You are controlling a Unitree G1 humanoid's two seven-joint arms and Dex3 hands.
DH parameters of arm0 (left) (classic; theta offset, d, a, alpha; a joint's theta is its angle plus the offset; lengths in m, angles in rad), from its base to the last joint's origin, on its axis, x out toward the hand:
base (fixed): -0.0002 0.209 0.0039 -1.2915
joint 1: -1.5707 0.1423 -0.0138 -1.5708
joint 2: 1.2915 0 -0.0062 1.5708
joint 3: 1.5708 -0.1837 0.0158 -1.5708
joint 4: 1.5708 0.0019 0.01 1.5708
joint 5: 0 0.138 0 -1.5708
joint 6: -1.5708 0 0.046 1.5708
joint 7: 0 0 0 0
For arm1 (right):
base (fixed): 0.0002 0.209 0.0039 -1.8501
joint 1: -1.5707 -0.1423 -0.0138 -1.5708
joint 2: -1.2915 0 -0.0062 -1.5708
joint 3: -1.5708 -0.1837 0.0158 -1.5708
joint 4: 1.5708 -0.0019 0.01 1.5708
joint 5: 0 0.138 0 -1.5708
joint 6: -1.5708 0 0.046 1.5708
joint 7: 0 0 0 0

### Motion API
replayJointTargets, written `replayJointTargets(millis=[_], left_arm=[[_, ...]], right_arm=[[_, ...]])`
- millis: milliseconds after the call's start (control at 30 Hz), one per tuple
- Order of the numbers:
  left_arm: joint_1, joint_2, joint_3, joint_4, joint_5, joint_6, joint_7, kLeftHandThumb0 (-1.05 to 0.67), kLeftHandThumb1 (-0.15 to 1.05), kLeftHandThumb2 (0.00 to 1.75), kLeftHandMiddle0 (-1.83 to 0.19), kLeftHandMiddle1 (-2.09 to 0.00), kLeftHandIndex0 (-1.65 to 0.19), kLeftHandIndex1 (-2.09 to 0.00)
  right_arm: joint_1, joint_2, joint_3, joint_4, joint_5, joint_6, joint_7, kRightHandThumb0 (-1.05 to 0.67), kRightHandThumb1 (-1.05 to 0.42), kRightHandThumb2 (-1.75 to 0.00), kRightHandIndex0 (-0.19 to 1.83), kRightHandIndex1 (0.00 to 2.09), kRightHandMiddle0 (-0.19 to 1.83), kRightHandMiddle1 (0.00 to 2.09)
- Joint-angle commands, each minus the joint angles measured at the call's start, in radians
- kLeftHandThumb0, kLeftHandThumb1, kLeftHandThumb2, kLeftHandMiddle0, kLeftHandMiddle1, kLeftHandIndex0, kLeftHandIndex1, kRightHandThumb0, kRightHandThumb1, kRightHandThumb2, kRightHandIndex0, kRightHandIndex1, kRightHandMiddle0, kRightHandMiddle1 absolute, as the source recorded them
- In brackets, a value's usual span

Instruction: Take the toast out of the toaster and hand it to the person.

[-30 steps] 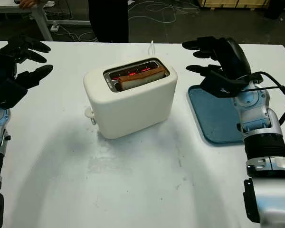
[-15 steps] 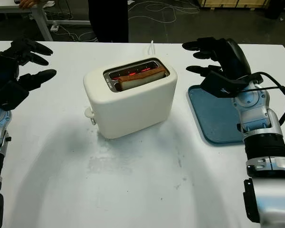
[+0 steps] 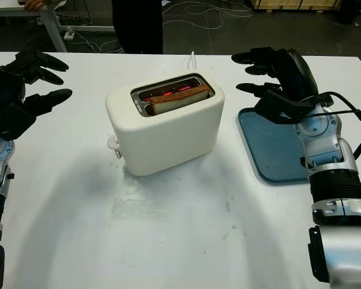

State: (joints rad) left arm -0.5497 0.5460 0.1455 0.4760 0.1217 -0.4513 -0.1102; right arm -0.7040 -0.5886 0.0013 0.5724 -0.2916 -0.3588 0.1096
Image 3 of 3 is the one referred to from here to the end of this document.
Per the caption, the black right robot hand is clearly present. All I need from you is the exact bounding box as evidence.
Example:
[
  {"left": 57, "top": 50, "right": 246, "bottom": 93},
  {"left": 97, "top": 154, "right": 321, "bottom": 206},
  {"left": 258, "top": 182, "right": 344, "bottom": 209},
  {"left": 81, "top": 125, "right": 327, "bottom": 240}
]
[{"left": 230, "top": 46, "right": 321, "bottom": 102}]

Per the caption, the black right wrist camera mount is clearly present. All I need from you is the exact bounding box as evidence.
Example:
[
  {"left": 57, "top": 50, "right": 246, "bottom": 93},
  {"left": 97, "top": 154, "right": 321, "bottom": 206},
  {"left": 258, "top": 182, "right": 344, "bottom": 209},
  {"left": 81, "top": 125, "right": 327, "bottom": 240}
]
[{"left": 254, "top": 89, "right": 333, "bottom": 125}]

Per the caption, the person in black trousers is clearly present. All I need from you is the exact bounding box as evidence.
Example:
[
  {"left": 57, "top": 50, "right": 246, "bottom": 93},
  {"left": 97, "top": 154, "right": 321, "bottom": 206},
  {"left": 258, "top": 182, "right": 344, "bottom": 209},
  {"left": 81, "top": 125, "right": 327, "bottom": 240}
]
[{"left": 111, "top": 0, "right": 164, "bottom": 55}]

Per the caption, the slice of toast bread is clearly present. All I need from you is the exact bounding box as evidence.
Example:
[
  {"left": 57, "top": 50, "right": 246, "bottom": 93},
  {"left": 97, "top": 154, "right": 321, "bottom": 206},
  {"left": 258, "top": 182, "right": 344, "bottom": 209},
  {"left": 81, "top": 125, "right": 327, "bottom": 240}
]
[{"left": 149, "top": 84, "right": 213, "bottom": 116}]

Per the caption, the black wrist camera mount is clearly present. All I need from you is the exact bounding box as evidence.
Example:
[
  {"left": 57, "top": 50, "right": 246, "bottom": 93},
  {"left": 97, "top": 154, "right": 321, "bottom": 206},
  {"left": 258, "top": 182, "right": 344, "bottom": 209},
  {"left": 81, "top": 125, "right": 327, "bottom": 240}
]
[
  {"left": 254, "top": 89, "right": 333, "bottom": 125},
  {"left": 0, "top": 102, "right": 37, "bottom": 141}
]

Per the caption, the white background desk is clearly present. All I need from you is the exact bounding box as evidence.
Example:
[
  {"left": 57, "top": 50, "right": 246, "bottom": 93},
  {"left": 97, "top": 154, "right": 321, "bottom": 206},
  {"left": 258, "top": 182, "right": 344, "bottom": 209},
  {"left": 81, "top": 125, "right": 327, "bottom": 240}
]
[{"left": 0, "top": 0, "right": 117, "bottom": 54}]

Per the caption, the wooden pallet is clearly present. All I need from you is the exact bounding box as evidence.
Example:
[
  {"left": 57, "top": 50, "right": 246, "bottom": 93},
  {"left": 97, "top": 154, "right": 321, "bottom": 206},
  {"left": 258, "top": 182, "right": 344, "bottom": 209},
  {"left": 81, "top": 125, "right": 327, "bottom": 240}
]
[{"left": 252, "top": 0, "right": 361, "bottom": 13}]

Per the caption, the tangled white floor cable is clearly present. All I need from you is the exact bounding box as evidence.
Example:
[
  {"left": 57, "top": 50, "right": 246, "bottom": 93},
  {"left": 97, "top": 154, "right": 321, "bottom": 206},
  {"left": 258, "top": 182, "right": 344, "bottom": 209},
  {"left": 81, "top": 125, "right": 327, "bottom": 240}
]
[{"left": 72, "top": 30, "right": 125, "bottom": 54}]

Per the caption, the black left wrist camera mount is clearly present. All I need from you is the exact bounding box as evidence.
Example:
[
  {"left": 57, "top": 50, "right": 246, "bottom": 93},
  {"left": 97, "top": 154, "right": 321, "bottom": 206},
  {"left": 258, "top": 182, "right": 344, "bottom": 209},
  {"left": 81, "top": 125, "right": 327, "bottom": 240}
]
[{"left": 0, "top": 102, "right": 37, "bottom": 141}]

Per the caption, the long looped white floor cable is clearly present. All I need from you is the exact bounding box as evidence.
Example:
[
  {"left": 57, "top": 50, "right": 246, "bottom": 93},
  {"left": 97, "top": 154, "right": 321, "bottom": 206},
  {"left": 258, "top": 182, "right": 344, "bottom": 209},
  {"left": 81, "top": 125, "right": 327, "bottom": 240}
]
[{"left": 162, "top": 0, "right": 254, "bottom": 31}]

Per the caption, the blue plastic tray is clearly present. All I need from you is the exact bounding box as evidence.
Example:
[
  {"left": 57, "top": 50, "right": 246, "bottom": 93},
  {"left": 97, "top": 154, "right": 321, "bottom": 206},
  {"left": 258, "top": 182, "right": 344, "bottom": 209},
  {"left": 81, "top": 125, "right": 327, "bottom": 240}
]
[{"left": 237, "top": 107, "right": 312, "bottom": 184}]

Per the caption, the white toaster power cord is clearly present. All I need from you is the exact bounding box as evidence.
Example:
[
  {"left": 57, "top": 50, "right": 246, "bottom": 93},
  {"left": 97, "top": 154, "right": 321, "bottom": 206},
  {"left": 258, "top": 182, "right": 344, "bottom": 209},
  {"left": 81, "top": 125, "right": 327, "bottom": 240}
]
[{"left": 187, "top": 51, "right": 199, "bottom": 73}]

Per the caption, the white two-slot toaster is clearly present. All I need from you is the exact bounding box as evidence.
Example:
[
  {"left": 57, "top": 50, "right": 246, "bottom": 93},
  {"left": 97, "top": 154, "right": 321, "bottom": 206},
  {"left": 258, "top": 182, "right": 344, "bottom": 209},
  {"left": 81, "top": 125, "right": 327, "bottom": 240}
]
[{"left": 105, "top": 72, "right": 226, "bottom": 177}]

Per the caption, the person's right hand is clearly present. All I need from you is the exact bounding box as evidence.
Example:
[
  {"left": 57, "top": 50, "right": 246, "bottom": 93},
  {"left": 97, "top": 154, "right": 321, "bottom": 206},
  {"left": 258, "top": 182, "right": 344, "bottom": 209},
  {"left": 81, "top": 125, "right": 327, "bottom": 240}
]
[{"left": 23, "top": 0, "right": 46, "bottom": 12}]

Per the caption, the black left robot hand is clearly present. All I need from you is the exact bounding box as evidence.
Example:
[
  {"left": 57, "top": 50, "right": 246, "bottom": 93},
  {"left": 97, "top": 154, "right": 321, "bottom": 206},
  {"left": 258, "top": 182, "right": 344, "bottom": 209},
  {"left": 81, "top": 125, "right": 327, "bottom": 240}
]
[{"left": 0, "top": 49, "right": 73, "bottom": 120}]

